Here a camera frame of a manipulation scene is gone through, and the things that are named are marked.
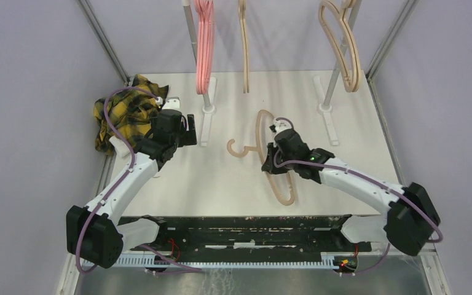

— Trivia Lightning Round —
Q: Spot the beige hanger with left hook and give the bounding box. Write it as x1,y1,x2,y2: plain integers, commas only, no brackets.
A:
226,109,297,207

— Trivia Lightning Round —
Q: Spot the beige hanger hung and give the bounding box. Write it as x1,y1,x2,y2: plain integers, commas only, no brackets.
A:
326,1,361,92
318,1,361,92

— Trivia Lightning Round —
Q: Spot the pink hanger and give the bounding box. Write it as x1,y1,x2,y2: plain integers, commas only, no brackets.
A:
200,1,215,94
195,1,202,94
195,1,215,94

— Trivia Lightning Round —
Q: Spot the beige hanger bottom large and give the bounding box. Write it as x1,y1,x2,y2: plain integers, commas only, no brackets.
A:
240,0,251,93

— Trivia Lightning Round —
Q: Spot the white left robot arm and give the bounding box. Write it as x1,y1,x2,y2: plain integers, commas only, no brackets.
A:
66,109,197,269

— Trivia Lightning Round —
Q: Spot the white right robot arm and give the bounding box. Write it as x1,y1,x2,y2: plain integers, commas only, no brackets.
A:
262,126,443,256

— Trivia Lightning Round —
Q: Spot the left white rack foot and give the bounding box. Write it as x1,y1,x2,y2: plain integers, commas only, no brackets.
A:
200,76,217,147

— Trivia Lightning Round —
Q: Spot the white rack foot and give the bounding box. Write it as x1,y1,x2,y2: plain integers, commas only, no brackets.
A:
313,75,339,146
200,76,217,147

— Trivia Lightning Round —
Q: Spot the yellow plaid shirt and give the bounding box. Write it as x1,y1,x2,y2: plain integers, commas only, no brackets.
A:
93,74,170,155

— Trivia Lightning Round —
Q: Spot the right white rack foot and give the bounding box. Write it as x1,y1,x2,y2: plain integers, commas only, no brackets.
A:
313,75,339,146

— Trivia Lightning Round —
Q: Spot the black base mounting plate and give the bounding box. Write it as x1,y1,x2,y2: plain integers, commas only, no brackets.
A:
117,214,372,264

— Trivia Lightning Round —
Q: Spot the left grey rack pole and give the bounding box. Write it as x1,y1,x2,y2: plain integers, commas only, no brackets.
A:
181,0,215,111

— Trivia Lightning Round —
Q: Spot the grey rack pole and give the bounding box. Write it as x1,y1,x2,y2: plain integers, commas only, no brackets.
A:
318,1,362,111
181,0,215,111

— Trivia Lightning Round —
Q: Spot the right grey rack pole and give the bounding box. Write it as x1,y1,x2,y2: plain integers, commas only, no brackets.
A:
318,1,362,111

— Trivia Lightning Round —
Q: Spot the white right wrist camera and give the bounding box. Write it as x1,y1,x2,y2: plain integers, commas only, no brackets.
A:
269,120,293,135

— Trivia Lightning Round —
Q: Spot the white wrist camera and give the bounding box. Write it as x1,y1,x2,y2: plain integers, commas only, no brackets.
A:
155,96,181,111
269,120,293,135

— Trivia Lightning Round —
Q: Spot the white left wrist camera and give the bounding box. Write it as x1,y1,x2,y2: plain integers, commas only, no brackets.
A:
155,96,181,111

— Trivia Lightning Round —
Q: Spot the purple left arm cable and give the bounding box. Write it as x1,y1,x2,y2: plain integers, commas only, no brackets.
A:
75,86,163,274

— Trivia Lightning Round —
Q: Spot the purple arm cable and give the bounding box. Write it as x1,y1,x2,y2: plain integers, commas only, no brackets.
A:
272,117,444,276
75,86,163,274

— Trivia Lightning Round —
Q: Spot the white slotted cable duct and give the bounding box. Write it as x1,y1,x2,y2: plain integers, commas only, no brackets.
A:
116,253,359,270

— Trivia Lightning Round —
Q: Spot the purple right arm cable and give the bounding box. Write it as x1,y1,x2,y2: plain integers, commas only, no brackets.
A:
272,117,444,276

